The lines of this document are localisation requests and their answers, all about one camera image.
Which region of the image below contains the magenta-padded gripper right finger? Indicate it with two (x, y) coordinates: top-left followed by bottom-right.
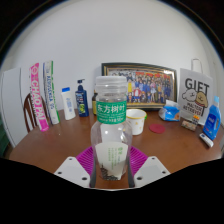
(127, 145), (171, 189)

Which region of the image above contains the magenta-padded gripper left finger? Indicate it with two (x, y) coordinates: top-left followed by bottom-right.
(53, 145), (98, 189)

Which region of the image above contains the clear green-labelled drink bottle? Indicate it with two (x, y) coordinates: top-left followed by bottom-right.
(90, 75), (134, 183)

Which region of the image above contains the flat round red coaster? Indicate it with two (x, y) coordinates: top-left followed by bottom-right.
(148, 123), (166, 135)

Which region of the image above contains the small patterned pouch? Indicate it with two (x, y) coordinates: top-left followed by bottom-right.
(180, 119), (198, 132)

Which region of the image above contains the blue tissue pack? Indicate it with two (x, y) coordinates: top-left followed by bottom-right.
(158, 99), (181, 122)

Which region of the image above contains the white remote control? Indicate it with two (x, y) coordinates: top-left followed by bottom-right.
(198, 132), (215, 148)

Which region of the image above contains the white bottle with blue cap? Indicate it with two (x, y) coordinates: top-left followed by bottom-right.
(60, 87), (77, 121)

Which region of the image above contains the dark blue pump bottle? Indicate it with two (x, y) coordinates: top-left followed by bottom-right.
(74, 78), (90, 118)

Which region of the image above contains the colourful puzzle cube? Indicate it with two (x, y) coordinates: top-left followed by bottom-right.
(192, 114), (202, 125)

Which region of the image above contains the dark wooden chair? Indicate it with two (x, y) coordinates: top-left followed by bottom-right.
(23, 93), (43, 134)

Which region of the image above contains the tall green and white box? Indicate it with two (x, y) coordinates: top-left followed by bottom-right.
(42, 60), (61, 125)

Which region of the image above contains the blue detergent bottle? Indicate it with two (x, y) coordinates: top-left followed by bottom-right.
(202, 95), (222, 141)

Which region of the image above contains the tall pink printed box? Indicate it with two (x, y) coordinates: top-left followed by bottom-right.
(29, 62), (50, 133)

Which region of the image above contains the framed group picture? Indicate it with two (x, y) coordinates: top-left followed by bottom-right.
(101, 62), (178, 111)

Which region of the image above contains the white printed paper bag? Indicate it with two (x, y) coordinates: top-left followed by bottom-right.
(177, 58), (214, 126)

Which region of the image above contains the white flat panel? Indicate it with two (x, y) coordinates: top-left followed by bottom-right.
(0, 66), (33, 148)

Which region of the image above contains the white mug with yellow handle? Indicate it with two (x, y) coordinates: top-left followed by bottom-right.
(125, 108), (148, 136)

